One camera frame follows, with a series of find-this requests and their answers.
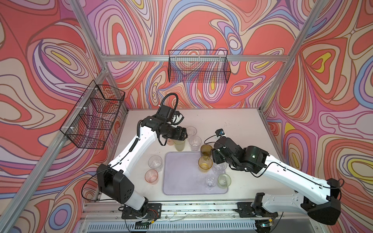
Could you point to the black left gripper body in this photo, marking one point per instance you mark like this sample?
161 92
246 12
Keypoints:
174 133

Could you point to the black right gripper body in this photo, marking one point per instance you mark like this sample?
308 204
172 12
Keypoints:
219 158

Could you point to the olive amber textured cup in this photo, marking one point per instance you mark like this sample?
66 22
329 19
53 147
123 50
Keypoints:
206 150

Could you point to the clear faceted glass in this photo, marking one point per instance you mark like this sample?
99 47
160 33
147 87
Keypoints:
219 168
195 143

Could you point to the clear tumbler back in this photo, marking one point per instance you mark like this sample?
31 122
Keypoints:
191 131

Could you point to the yellow smooth cup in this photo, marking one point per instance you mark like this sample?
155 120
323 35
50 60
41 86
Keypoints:
205 163

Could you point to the pale green textured cup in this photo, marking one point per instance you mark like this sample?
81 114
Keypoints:
224 181

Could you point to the small clear glass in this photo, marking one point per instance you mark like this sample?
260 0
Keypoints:
210 181

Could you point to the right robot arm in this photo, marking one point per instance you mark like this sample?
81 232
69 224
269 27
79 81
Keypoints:
315 197

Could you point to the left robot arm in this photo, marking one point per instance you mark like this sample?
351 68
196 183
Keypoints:
113 179

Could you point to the lavender plastic tray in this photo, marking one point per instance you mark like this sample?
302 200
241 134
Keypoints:
183 177

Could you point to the pink textured cup back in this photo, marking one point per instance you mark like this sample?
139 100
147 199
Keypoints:
170 142

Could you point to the tall pale green cup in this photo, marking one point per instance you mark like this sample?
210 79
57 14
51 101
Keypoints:
179 145

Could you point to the clear glass left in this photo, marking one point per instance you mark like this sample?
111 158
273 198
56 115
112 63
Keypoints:
156 163

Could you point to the pink cup front left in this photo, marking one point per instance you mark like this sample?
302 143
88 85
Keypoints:
151 176

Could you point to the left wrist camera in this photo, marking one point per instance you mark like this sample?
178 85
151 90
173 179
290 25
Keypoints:
170 115

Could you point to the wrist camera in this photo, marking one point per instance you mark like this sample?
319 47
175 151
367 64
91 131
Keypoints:
220 133
170 115

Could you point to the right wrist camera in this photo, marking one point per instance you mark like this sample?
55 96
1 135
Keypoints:
220 133

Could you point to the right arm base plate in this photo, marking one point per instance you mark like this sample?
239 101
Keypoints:
251 209

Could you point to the black wire basket back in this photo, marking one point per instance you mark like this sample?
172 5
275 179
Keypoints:
198 66

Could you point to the black wire basket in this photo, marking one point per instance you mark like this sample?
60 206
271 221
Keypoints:
198 66
90 123

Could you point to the black wire basket left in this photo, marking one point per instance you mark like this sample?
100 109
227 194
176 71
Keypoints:
90 123

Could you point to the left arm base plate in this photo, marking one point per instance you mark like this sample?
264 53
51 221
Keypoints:
152 211

